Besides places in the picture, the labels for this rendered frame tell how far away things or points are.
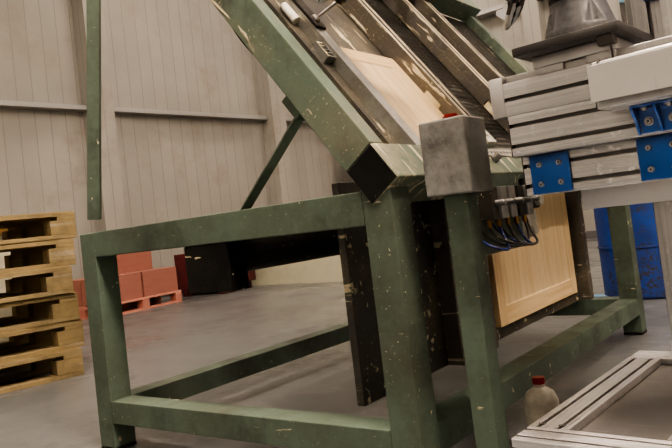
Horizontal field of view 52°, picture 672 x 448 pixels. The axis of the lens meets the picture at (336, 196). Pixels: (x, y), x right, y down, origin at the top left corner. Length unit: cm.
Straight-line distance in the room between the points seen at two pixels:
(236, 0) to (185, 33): 888
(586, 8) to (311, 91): 73
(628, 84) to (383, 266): 74
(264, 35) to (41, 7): 792
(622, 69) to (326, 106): 79
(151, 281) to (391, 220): 692
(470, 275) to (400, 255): 19
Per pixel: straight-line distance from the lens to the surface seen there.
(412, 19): 309
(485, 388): 169
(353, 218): 177
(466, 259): 164
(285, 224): 192
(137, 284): 835
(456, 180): 161
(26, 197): 911
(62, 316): 447
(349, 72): 210
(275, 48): 196
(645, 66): 134
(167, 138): 1028
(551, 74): 153
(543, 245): 319
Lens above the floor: 71
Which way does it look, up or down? 2 degrees up
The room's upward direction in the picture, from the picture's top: 7 degrees counter-clockwise
